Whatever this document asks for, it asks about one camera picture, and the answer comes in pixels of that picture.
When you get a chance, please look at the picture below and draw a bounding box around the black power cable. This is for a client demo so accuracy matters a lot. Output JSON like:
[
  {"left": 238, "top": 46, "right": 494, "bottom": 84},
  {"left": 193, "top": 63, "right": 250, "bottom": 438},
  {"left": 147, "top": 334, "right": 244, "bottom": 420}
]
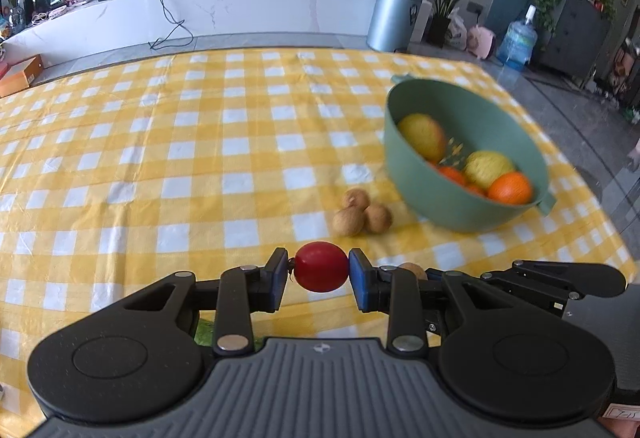
[{"left": 148, "top": 0, "right": 196, "bottom": 51}]

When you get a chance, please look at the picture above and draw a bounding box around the pink pig toy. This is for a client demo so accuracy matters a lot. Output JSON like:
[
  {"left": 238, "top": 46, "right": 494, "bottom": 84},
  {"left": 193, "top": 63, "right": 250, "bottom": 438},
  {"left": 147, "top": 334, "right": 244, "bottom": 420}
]
[{"left": 466, "top": 25, "right": 496, "bottom": 60}]

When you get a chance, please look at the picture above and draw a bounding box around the grey metal trash can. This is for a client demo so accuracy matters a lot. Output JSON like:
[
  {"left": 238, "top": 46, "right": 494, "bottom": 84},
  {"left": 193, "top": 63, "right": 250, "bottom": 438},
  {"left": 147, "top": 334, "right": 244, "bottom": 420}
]
[{"left": 367, "top": 0, "right": 423, "bottom": 53}]

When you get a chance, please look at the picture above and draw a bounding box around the orange cardboard box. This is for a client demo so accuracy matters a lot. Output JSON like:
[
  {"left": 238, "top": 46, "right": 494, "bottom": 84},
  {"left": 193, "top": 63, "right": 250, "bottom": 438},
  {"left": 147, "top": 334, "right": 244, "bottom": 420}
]
[{"left": 0, "top": 54, "right": 43, "bottom": 98}]

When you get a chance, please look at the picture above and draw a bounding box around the large yellow-green pear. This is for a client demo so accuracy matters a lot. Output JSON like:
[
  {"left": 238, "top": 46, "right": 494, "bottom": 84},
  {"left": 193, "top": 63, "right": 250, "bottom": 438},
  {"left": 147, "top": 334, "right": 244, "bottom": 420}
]
[{"left": 397, "top": 113, "right": 447, "bottom": 164}]

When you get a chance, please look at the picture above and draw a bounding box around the yellow lemon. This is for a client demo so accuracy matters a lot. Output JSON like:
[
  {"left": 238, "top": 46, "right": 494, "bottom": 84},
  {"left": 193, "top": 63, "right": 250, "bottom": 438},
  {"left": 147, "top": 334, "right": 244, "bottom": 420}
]
[{"left": 463, "top": 151, "right": 515, "bottom": 190}]

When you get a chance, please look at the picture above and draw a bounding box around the orange mandarin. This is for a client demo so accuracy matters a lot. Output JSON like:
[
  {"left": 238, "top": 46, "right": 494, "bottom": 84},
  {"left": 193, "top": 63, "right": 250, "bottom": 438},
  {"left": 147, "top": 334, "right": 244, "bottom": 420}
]
[
  {"left": 487, "top": 171, "right": 534, "bottom": 205},
  {"left": 465, "top": 183, "right": 486, "bottom": 197},
  {"left": 438, "top": 166, "right": 468, "bottom": 187}
]

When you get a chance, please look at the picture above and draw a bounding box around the yellow checked tablecloth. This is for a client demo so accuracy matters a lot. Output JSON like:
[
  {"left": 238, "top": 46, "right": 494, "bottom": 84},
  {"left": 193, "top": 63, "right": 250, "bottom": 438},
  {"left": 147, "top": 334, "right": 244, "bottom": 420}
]
[{"left": 1, "top": 49, "right": 636, "bottom": 437}]

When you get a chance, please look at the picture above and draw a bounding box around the white TV console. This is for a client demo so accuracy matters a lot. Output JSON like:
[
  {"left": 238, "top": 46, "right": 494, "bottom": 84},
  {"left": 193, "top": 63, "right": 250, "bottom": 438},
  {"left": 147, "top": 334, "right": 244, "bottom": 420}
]
[{"left": 3, "top": 0, "right": 375, "bottom": 66}]

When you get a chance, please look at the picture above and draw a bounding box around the blue water jug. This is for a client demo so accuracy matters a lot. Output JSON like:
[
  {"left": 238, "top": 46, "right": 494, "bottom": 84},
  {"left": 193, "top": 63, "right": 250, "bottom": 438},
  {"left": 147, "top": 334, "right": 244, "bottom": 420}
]
[{"left": 497, "top": 5, "right": 538, "bottom": 70}]

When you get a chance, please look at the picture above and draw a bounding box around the green colander bowl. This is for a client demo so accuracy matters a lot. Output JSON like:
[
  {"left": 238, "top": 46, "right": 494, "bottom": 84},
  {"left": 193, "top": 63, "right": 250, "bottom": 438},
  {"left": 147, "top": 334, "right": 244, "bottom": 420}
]
[{"left": 383, "top": 75, "right": 556, "bottom": 233}]

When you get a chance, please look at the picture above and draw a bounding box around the dark grey cabinet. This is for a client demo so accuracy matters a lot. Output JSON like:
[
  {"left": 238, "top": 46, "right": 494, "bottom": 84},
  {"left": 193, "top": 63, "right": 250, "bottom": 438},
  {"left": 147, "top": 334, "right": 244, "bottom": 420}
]
[{"left": 535, "top": 0, "right": 611, "bottom": 80}]

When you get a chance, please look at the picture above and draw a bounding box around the red tomato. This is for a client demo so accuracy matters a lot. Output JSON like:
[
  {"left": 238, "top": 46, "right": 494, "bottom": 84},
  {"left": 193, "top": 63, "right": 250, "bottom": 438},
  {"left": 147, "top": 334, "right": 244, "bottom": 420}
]
[{"left": 293, "top": 242, "right": 349, "bottom": 293}]

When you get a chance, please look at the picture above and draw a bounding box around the white plastic bag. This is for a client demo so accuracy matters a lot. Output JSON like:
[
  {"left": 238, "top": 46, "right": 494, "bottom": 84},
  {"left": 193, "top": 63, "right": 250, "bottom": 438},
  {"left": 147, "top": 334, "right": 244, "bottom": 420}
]
[{"left": 445, "top": 8, "right": 468, "bottom": 51}]

